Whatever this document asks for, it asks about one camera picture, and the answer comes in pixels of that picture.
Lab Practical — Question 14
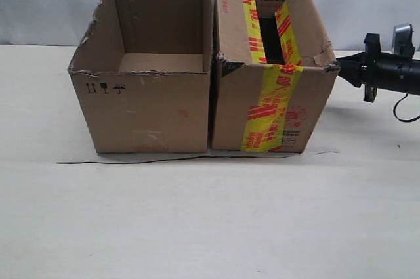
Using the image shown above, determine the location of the thin black line on table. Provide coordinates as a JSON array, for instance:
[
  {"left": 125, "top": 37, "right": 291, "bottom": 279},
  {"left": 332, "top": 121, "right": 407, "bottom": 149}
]
[{"left": 55, "top": 150, "right": 339, "bottom": 165}]

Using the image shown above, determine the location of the cardboard box with yellow tape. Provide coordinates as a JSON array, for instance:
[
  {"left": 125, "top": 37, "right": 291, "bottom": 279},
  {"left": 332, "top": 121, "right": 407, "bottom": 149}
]
[{"left": 211, "top": 0, "right": 339, "bottom": 153}]

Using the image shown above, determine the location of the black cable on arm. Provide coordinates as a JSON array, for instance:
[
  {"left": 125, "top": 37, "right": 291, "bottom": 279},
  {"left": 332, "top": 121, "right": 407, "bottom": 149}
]
[{"left": 392, "top": 92, "right": 420, "bottom": 123}]

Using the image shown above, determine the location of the grey camera mount on arm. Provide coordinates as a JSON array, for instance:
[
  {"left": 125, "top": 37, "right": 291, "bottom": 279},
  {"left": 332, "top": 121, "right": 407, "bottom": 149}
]
[{"left": 392, "top": 23, "right": 415, "bottom": 58}]

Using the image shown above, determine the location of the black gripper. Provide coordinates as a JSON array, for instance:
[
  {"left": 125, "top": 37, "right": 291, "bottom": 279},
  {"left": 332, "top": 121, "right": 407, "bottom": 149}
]
[{"left": 337, "top": 33, "right": 381, "bottom": 102}]

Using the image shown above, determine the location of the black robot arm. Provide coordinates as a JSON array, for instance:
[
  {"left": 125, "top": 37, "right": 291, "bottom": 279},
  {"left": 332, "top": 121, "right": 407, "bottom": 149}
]
[{"left": 337, "top": 24, "right": 419, "bottom": 103}]

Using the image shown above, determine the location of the open plain cardboard box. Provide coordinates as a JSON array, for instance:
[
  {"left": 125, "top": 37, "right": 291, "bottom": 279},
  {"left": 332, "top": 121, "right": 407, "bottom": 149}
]
[{"left": 68, "top": 0, "right": 213, "bottom": 154}]

